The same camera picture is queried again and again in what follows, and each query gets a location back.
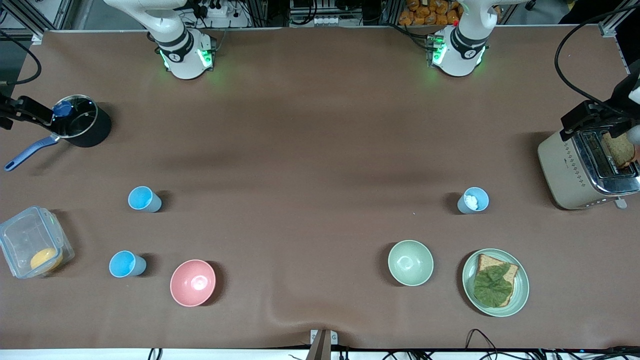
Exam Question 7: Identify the grey-blue plastic cup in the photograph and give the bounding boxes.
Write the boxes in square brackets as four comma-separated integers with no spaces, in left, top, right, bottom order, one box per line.
[457,186,490,215]

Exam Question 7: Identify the bright blue plastic cup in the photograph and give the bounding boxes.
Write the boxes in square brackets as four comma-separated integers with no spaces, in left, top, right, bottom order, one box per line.
[108,250,148,279]
[127,186,163,214]

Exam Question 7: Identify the brown toast slice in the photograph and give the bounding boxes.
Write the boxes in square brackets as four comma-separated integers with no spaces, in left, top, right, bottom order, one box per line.
[601,131,639,170]

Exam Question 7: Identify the glass lid with blue knob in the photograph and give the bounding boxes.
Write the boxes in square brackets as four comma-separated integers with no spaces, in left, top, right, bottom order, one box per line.
[47,94,99,140]

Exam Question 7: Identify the beige and chrome toaster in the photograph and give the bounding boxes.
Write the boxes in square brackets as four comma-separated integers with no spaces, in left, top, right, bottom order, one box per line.
[537,116,640,211]

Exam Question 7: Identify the clear plastic storage container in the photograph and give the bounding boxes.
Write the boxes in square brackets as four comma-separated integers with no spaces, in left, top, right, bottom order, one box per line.
[0,205,76,280]

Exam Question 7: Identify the orange round food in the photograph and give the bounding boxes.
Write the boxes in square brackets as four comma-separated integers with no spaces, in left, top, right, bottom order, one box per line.
[29,247,65,274]

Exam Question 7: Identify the brown bread slice with lettuce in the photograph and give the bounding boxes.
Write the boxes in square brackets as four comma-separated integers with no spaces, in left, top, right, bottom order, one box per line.
[475,253,520,308]

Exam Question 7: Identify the pale green plate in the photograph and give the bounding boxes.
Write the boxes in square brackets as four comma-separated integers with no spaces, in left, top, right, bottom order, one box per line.
[461,248,530,318]

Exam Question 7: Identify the bag of orange buns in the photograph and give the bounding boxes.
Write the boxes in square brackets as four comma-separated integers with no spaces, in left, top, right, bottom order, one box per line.
[398,0,462,27]

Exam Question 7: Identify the green lettuce leaf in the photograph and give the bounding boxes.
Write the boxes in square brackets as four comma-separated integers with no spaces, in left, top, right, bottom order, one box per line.
[472,263,515,308]

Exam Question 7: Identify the pale green bowl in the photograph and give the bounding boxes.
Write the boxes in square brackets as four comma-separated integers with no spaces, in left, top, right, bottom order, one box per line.
[387,240,435,287]

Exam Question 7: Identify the pink bowl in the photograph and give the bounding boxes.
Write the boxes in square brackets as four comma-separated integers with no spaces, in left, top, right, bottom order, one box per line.
[169,259,217,308]

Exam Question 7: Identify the brown table cloth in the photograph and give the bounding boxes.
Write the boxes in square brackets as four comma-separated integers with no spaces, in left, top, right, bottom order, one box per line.
[0,26,640,351]

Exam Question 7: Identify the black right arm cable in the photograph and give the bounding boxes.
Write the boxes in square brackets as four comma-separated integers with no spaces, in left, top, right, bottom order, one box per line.
[0,29,42,87]

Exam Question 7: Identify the black pot with blue handle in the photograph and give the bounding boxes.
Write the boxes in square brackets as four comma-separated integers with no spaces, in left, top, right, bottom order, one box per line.
[4,94,112,173]

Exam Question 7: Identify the aluminium frame profile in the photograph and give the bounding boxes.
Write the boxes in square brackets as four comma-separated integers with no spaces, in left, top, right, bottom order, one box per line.
[7,0,68,43]
[597,0,640,39]

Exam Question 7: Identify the black looping floor cable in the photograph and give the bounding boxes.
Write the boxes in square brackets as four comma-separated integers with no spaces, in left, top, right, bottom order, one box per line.
[465,328,502,352]

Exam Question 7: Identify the metal table clamp bracket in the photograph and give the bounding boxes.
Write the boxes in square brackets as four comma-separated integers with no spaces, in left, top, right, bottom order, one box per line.
[306,328,339,360]

